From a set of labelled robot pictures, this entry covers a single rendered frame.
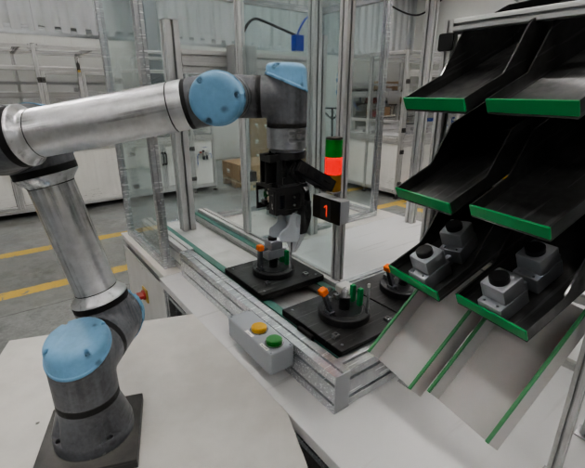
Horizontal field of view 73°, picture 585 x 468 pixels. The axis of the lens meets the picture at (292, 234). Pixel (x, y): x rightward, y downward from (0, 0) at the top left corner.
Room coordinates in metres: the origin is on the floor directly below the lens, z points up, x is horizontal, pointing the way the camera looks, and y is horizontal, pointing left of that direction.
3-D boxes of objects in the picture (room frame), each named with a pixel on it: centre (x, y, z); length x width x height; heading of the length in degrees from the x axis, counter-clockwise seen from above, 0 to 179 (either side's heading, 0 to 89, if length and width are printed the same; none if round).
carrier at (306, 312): (0.95, -0.14, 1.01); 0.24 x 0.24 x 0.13; 36
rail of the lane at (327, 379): (1.07, 0.15, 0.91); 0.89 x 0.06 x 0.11; 36
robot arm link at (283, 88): (0.77, 0.01, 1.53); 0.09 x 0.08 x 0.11; 90
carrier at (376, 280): (1.09, -0.34, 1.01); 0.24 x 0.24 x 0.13; 36
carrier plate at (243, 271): (1.22, 0.06, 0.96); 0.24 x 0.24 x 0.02; 36
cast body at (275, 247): (1.22, 0.06, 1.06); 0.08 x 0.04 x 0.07; 126
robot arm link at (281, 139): (0.77, 0.01, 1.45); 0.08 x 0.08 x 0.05
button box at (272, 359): (0.88, 0.09, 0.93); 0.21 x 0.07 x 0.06; 36
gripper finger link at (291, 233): (0.76, 0.00, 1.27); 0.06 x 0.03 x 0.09; 126
